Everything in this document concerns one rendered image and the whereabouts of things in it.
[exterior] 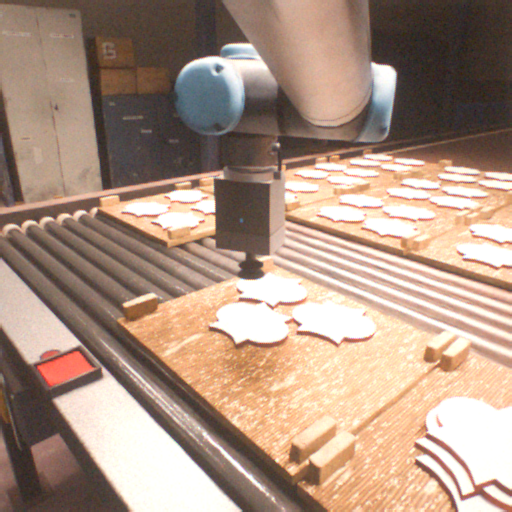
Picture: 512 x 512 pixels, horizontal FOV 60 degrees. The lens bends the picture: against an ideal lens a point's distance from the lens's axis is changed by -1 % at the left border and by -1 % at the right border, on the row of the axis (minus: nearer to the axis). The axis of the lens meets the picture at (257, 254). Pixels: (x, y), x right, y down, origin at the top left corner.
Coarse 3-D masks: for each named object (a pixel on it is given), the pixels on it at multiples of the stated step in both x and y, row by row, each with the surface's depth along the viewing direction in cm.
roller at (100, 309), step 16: (16, 240) 115; (32, 240) 113; (32, 256) 106; (48, 256) 103; (48, 272) 98; (64, 272) 94; (64, 288) 91; (80, 288) 87; (80, 304) 85; (96, 304) 82; (112, 304) 82; (96, 320) 80; (112, 320) 77; (144, 352) 68; (160, 368) 65; (176, 384) 62; (192, 400) 59; (208, 416) 57; (224, 432) 55; (240, 448) 53; (256, 464) 51
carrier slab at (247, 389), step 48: (144, 336) 68; (192, 336) 68; (288, 336) 68; (384, 336) 68; (432, 336) 68; (192, 384) 58; (240, 384) 58; (288, 384) 58; (336, 384) 58; (384, 384) 58; (240, 432) 50; (288, 432) 50; (336, 432) 50; (288, 480) 45
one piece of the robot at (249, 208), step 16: (224, 176) 61; (240, 176) 59; (256, 176) 58; (272, 176) 60; (224, 192) 61; (240, 192) 60; (256, 192) 59; (272, 192) 59; (224, 208) 62; (240, 208) 61; (256, 208) 60; (272, 208) 60; (224, 224) 63; (240, 224) 62; (256, 224) 61; (272, 224) 61; (224, 240) 64; (240, 240) 63; (256, 240) 62; (272, 240) 62
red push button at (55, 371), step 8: (56, 360) 64; (64, 360) 64; (72, 360) 64; (80, 360) 64; (40, 368) 62; (48, 368) 62; (56, 368) 62; (64, 368) 62; (72, 368) 62; (80, 368) 62; (88, 368) 62; (48, 376) 60; (56, 376) 60; (64, 376) 60; (72, 376) 60; (48, 384) 59
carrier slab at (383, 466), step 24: (480, 360) 62; (432, 384) 58; (456, 384) 58; (480, 384) 58; (504, 384) 58; (408, 408) 54; (432, 408) 53; (504, 408) 54; (360, 432) 50; (384, 432) 50; (408, 432) 50; (360, 456) 47; (384, 456) 47; (408, 456) 47; (336, 480) 44; (360, 480) 44; (384, 480) 44; (408, 480) 44; (432, 480) 44; (312, 504) 43; (336, 504) 41; (360, 504) 41; (384, 504) 41; (408, 504) 41; (432, 504) 41
